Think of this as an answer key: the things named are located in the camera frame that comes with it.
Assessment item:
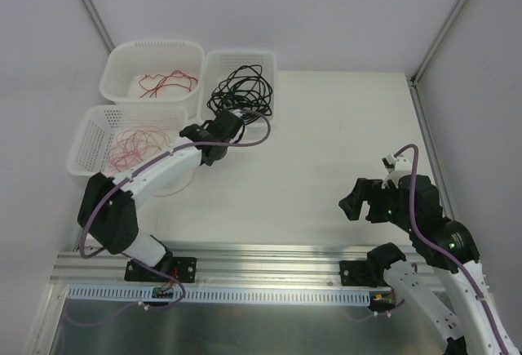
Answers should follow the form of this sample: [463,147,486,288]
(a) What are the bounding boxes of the black cables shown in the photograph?
[206,64,275,123]

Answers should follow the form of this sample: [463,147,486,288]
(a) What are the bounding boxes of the thick red wire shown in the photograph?
[138,69,200,99]

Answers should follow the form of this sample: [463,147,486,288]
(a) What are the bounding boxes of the thin red wires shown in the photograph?
[106,126,201,197]

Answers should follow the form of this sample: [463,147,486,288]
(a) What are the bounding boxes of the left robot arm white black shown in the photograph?
[77,110,245,281]

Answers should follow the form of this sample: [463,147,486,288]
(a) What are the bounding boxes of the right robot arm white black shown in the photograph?
[338,175,520,354]

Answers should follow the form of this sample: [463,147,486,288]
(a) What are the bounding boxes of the white perforated rectangular basket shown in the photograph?
[197,50,278,128]

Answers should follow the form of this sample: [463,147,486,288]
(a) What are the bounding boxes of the white solid plastic tub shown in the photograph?
[99,40,205,107]

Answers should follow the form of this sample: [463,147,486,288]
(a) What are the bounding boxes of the white slotted basket front left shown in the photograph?
[67,104,188,177]

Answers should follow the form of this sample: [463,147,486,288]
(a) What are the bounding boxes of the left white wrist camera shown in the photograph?
[232,109,250,122]

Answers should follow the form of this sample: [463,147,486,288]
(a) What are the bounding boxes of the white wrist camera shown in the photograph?
[382,153,412,189]
[232,109,250,122]

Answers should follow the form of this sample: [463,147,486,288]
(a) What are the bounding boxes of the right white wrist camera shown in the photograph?
[382,153,412,189]

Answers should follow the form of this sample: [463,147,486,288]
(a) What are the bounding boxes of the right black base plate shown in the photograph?
[338,260,372,286]

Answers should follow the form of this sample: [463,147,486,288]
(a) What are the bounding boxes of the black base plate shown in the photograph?
[124,254,197,283]
[338,260,372,286]

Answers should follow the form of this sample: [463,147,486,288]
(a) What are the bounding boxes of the aluminium mounting rail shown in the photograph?
[52,240,449,289]

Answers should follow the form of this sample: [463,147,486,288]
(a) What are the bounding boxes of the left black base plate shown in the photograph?
[124,254,197,283]

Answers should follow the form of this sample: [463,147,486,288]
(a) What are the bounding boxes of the left aluminium frame post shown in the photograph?
[80,0,115,54]

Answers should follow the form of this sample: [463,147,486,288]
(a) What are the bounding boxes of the aluminium frame post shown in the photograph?
[410,0,470,88]
[80,0,115,54]

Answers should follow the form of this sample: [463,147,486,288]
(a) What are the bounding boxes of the white slotted cable duct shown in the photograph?
[67,285,370,307]

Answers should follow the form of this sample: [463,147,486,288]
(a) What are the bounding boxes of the right aluminium frame post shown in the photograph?
[410,0,470,88]

